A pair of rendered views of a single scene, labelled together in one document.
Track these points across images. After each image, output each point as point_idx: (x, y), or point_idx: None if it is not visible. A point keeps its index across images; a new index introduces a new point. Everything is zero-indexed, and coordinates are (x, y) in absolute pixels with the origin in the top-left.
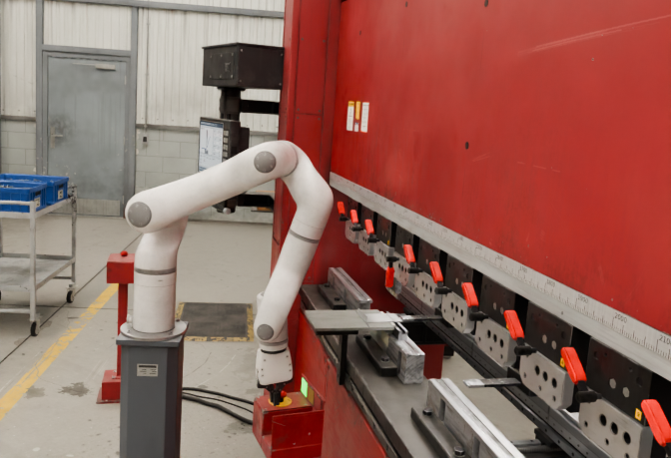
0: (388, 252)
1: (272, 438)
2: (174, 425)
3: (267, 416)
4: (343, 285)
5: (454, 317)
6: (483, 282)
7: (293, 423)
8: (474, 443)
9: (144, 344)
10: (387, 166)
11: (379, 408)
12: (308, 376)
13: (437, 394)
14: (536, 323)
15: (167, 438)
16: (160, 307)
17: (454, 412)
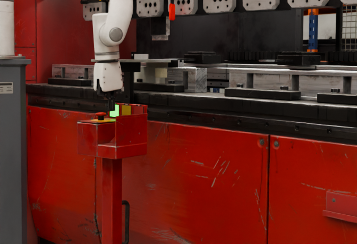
0: (160, 0)
1: (116, 135)
2: (25, 141)
3: (99, 127)
4: (84, 66)
5: (261, 2)
6: None
7: (128, 123)
8: (292, 81)
9: (1, 62)
10: None
11: (197, 97)
12: (58, 154)
13: (243, 73)
14: None
15: (22, 152)
16: (8, 31)
17: (266, 73)
